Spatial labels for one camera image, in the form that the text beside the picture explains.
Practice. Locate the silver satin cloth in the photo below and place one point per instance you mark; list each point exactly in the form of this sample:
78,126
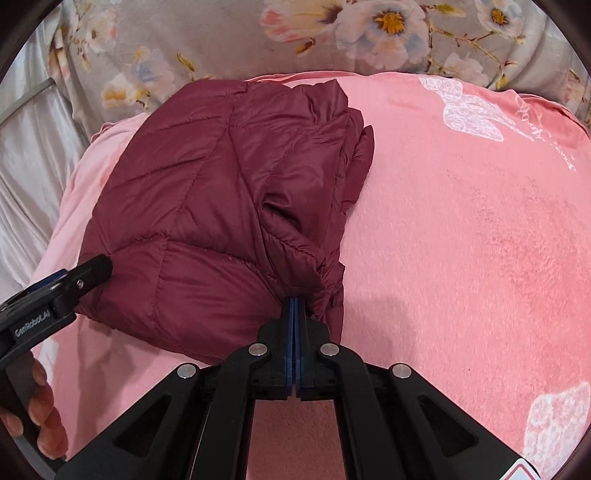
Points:
32,184

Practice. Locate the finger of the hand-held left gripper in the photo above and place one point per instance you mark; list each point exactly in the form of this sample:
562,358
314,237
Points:
85,279
44,280

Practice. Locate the pink blanket with white bows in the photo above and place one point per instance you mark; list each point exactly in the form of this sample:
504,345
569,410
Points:
461,230

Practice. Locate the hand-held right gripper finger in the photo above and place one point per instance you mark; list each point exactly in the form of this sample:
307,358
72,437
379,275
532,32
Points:
290,332
299,332

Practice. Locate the grey floral bedsheet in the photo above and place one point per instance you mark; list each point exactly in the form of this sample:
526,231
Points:
231,41

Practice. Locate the person's left hand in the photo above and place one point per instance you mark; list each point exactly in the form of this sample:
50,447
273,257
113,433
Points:
41,415

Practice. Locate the maroon quilted jacket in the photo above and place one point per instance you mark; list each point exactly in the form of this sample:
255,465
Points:
194,194

